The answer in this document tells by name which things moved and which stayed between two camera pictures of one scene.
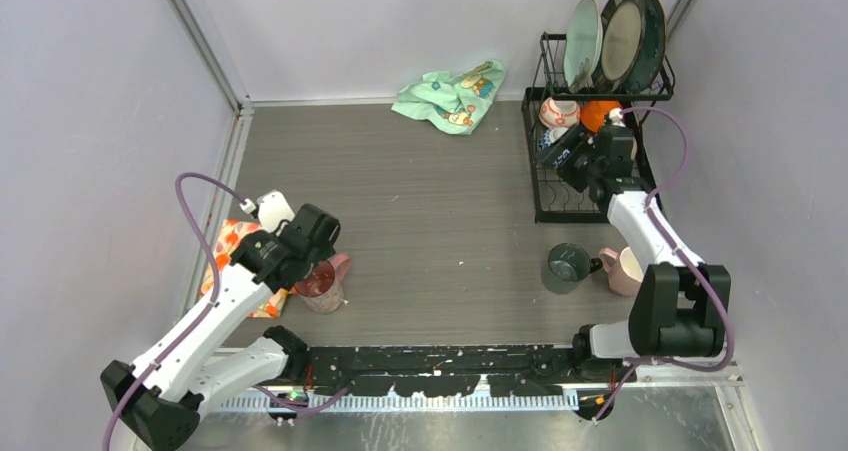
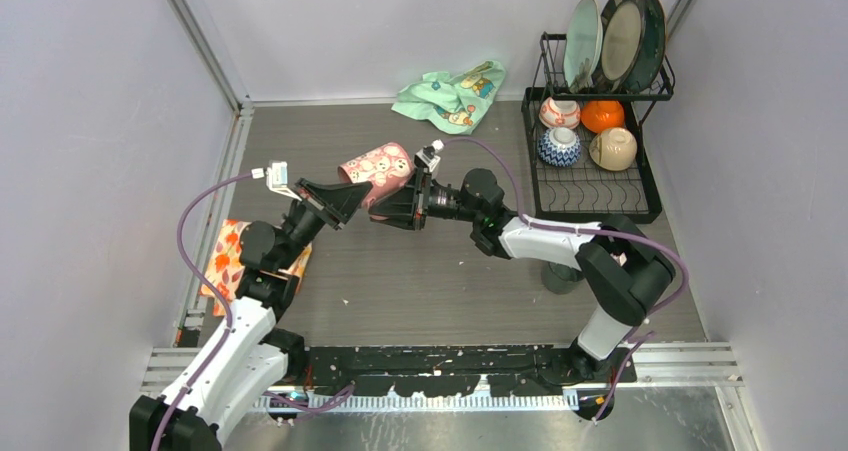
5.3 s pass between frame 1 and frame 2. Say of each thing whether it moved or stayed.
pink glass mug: moved
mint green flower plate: stayed
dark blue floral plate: stayed
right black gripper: moved
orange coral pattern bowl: stayed
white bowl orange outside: stayed
